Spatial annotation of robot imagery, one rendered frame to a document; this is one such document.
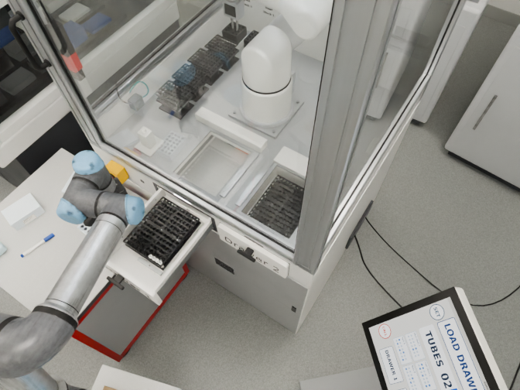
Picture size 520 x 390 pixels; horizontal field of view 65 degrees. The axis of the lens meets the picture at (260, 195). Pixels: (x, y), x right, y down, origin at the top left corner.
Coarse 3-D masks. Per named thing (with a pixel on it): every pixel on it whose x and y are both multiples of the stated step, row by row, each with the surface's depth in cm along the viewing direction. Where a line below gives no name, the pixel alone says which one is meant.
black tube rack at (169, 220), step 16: (160, 208) 156; (176, 208) 156; (144, 224) 150; (160, 224) 150; (176, 224) 150; (192, 224) 149; (144, 240) 150; (160, 240) 150; (176, 240) 146; (144, 256) 146; (160, 256) 144
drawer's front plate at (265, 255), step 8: (224, 232) 147; (232, 232) 145; (224, 240) 153; (232, 240) 148; (240, 240) 143; (248, 240) 143; (240, 248) 150; (256, 248) 141; (256, 256) 147; (264, 256) 142; (272, 256) 140; (264, 264) 148; (272, 264) 143; (280, 264) 138; (288, 264) 138; (280, 272) 145
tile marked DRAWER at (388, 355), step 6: (384, 348) 117; (390, 348) 116; (384, 354) 117; (390, 354) 116; (384, 360) 117; (390, 360) 115; (396, 360) 114; (384, 366) 116; (390, 366) 115; (396, 366) 113; (390, 372) 114; (396, 372) 113; (390, 378) 114; (396, 378) 113; (402, 378) 111; (390, 384) 114
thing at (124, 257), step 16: (160, 192) 158; (192, 208) 158; (128, 224) 150; (208, 224) 151; (192, 240) 147; (112, 256) 150; (128, 256) 150; (176, 256) 150; (128, 272) 147; (144, 272) 147; (176, 272) 146; (160, 288) 140
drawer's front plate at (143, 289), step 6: (108, 264) 139; (114, 264) 139; (114, 270) 140; (120, 270) 138; (126, 276) 137; (132, 276) 137; (132, 282) 136; (138, 282) 136; (138, 288) 139; (144, 288) 135; (144, 294) 143; (150, 294) 133; (156, 294) 135; (156, 300) 138
